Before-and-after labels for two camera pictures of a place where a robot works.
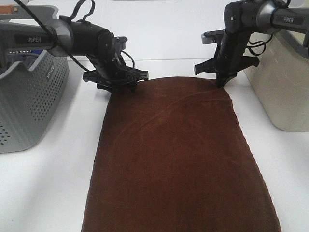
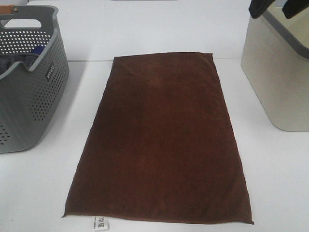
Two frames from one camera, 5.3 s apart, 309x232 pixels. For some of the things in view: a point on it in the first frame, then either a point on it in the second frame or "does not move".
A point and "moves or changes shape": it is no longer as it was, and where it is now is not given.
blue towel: x=36 y=51 does not move
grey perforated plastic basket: x=30 y=93 does not move
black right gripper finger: x=223 y=77 -> x=258 y=7
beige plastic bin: x=282 y=77 does not move
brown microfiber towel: x=171 y=156 moves or changes shape
